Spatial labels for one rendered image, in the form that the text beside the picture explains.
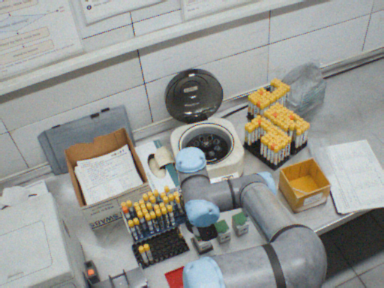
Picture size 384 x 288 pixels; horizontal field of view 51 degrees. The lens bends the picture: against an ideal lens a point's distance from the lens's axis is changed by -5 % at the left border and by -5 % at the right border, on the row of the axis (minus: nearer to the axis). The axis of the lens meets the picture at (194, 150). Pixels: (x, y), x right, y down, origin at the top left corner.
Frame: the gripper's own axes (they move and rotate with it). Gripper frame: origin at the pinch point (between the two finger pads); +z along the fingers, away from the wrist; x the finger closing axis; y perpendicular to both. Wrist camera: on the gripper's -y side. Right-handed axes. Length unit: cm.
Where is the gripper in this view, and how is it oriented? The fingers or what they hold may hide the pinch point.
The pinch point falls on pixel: (202, 235)
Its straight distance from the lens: 132.9
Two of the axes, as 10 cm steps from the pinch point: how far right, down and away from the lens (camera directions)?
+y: -3.9, -6.7, 6.3
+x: -9.2, 3.4, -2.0
